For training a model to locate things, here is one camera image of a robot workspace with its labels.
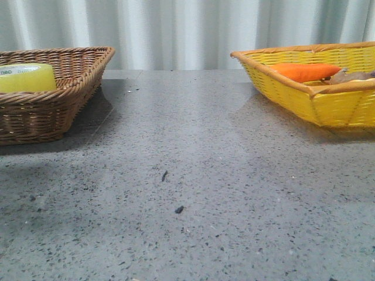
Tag yellow wicker basket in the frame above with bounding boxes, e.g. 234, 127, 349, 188
231, 42, 374, 127

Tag brown object in basket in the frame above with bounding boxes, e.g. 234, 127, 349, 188
321, 68, 374, 85

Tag white pleated curtain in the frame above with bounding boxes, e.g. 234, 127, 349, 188
1, 1, 374, 70

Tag orange plush carrot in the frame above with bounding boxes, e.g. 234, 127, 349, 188
270, 63, 341, 83

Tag yellow packing tape roll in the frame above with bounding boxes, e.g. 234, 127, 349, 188
1, 63, 57, 93

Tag brown wicker basket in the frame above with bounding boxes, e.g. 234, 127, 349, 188
1, 46, 115, 145

